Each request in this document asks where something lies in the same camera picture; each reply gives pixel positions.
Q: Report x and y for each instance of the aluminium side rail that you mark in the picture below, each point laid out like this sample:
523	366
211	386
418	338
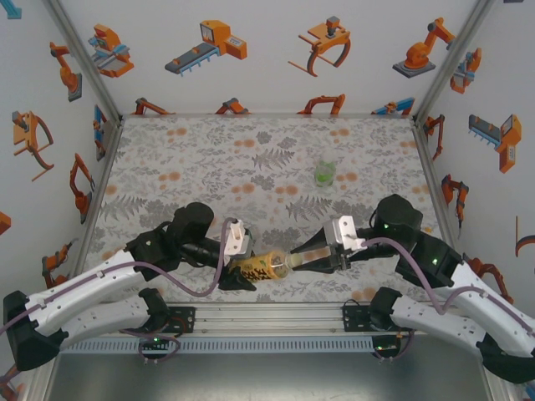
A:
98	188
430	167

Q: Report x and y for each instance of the floral patterned table cover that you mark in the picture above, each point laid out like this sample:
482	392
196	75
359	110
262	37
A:
188	146

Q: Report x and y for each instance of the yellow tea bottle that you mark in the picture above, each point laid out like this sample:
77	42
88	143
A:
267	267

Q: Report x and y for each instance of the aluminium back rail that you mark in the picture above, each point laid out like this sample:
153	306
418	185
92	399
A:
267	115

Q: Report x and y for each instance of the wide aluminium front rail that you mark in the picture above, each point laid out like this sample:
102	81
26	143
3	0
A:
267	317

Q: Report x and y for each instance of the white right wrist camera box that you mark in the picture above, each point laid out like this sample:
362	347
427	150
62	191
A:
340	231

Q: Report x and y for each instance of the aluminium frame post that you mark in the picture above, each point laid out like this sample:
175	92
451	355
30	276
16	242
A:
85	62
39	388
505	390
450	62

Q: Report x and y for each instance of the white bottle cap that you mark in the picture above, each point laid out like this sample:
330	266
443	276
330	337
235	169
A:
327	157

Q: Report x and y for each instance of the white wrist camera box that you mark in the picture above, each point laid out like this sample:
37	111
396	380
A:
340	231
236	238

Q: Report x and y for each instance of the small controller board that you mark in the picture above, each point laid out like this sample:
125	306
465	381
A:
154	341
384	346

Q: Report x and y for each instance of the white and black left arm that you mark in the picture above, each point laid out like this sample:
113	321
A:
83	284

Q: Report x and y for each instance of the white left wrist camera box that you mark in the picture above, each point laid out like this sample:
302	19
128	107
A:
236	238

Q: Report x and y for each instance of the clear bottle with green label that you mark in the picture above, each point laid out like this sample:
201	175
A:
325	175

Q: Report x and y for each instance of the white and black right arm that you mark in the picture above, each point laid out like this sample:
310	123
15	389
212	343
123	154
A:
439	321

